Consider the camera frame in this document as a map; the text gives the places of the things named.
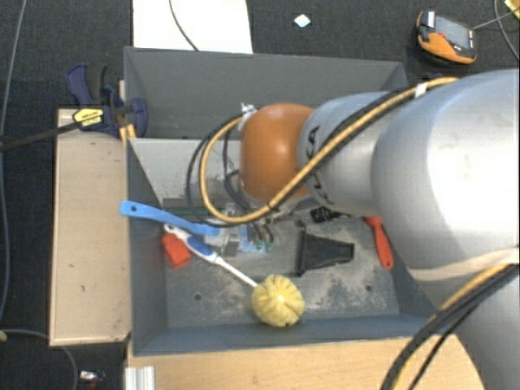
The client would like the red plastic block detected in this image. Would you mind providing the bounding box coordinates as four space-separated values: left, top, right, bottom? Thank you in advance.
161 233 193 270

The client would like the black funnel-shaped nozzle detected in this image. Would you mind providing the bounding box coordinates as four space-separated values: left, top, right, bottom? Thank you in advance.
293 220 356 278

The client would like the grey metal bin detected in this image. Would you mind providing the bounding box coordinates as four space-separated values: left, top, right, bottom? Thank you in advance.
123 45 439 358

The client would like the pale wood board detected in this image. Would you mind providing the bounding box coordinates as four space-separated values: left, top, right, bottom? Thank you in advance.
48 107 133 347

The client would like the blue plastic handle tool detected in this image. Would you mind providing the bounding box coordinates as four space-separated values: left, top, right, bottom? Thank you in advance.
119 200 223 237

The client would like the yellow sponge brush, white-blue handle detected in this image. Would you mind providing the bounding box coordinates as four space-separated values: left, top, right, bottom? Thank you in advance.
162 223 306 328

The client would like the black cylinder on white bracket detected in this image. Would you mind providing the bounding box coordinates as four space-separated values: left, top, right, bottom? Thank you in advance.
310 205 343 224

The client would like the orange handled tool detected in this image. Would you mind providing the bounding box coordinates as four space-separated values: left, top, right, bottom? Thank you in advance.
362 215 395 270

